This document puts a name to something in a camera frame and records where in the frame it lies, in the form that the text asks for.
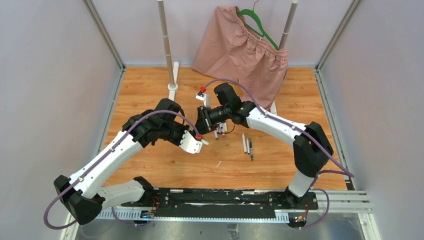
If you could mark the aluminium frame right post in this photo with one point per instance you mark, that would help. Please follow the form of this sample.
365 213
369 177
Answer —
351 10

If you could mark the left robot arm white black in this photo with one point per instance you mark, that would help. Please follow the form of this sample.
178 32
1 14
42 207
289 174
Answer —
83 193

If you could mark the grey garment rack pole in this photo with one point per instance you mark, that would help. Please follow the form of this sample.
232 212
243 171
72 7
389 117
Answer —
288 23
167 49

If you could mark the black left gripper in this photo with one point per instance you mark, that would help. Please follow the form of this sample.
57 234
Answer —
183 128

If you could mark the purple cap white marker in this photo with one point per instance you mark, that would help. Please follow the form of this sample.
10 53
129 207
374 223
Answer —
220 130

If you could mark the pink shorts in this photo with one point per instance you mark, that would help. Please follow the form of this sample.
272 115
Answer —
231 50

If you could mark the aluminium frame left post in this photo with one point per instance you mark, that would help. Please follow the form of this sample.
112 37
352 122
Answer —
92 10

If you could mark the white garment rack foot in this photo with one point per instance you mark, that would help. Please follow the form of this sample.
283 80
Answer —
273 108
173 88

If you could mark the white garment rack left foot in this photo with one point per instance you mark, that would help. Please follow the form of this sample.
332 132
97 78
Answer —
173 88

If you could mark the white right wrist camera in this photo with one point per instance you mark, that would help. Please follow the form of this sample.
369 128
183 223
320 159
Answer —
205 98

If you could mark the red cap white marker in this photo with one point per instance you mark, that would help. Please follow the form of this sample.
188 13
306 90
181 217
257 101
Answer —
247 144

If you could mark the grey clear-cap pen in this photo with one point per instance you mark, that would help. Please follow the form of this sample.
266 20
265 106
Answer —
250 143

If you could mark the grey garment rack right pole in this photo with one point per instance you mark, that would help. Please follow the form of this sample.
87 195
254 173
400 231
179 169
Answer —
288 23

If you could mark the white garment rack right foot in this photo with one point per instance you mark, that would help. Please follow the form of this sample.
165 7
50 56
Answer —
273 108

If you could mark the green clothes hanger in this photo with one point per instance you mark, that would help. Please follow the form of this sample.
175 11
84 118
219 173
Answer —
261 32

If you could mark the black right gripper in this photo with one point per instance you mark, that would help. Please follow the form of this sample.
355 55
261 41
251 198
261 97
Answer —
204 124

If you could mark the grey garment rack left pole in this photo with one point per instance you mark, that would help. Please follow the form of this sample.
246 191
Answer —
167 49

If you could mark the aluminium frame post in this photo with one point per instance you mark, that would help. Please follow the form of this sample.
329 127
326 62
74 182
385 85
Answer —
351 10
92 10

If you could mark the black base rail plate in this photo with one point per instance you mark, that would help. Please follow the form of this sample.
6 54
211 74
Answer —
224 204

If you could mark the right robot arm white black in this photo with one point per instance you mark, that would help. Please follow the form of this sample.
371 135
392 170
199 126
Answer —
311 147

